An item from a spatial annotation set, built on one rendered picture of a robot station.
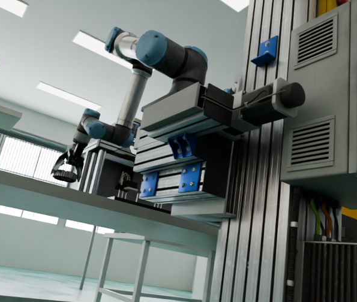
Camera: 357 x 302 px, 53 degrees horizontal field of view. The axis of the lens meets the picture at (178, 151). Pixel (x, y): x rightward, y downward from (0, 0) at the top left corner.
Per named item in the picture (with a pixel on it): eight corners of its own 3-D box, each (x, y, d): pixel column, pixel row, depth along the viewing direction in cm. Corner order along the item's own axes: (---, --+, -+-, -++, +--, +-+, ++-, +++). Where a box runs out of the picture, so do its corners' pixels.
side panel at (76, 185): (79, 206, 201) (92, 152, 211) (74, 205, 199) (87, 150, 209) (64, 208, 223) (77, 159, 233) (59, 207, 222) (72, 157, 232)
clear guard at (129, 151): (171, 167, 190) (173, 156, 192) (131, 153, 178) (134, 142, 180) (141, 174, 216) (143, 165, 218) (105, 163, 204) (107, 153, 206)
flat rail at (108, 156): (191, 186, 227) (192, 181, 228) (101, 157, 196) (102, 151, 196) (190, 186, 228) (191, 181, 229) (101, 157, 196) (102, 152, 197)
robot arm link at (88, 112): (87, 109, 158) (83, 105, 165) (78, 132, 159) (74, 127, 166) (104, 115, 162) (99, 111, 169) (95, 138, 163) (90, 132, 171)
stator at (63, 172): (78, 181, 168) (80, 173, 169) (55, 174, 163) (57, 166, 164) (71, 184, 177) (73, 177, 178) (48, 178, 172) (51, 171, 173)
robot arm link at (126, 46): (193, 48, 123) (137, 39, 168) (157, 27, 115) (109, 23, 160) (178, 81, 124) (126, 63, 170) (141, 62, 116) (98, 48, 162)
